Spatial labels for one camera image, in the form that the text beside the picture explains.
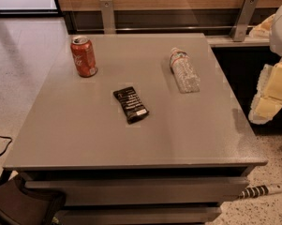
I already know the black snack packet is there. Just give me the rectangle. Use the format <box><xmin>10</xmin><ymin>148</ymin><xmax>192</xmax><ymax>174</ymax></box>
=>
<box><xmin>113</xmin><ymin>86</ymin><xmax>149</xmax><ymax>124</ymax></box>

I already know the striped black white cable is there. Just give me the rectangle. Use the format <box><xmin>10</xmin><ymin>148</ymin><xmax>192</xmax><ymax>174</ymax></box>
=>
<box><xmin>238</xmin><ymin>183</ymin><xmax>282</xmax><ymax>201</ymax></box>

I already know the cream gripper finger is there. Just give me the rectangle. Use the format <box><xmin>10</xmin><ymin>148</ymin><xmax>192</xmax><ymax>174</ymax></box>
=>
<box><xmin>248</xmin><ymin>59</ymin><xmax>282</xmax><ymax>125</ymax></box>
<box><xmin>249</xmin><ymin>15</ymin><xmax>275</xmax><ymax>38</ymax></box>

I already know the red soda can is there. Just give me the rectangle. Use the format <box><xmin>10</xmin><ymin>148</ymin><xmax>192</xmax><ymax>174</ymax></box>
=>
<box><xmin>70</xmin><ymin>37</ymin><xmax>97</xmax><ymax>78</ymax></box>

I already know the grey side shelf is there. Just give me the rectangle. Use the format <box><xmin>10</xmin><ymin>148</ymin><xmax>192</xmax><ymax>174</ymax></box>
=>
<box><xmin>206</xmin><ymin>36</ymin><xmax>270</xmax><ymax>48</ymax></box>

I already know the dark chair seat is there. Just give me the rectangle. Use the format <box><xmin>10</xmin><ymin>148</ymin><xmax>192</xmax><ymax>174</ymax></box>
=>
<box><xmin>0</xmin><ymin>175</ymin><xmax>66</xmax><ymax>225</ymax></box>

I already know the grey drawer cabinet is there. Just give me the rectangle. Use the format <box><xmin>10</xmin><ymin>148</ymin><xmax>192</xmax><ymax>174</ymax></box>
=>
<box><xmin>4</xmin><ymin>34</ymin><xmax>266</xmax><ymax>225</ymax></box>

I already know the clear plastic water bottle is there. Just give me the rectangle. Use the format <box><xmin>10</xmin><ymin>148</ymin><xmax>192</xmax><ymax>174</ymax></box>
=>
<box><xmin>170</xmin><ymin>48</ymin><xmax>200</xmax><ymax>94</ymax></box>

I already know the left metal wall bracket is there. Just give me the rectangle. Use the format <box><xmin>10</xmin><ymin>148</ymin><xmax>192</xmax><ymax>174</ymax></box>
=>
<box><xmin>99</xmin><ymin>0</ymin><xmax>116</xmax><ymax>34</ymax></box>

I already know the black cable on floor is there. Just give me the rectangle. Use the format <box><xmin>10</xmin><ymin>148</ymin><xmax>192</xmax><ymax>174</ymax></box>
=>
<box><xmin>0</xmin><ymin>131</ymin><xmax>13</xmax><ymax>161</ymax></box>

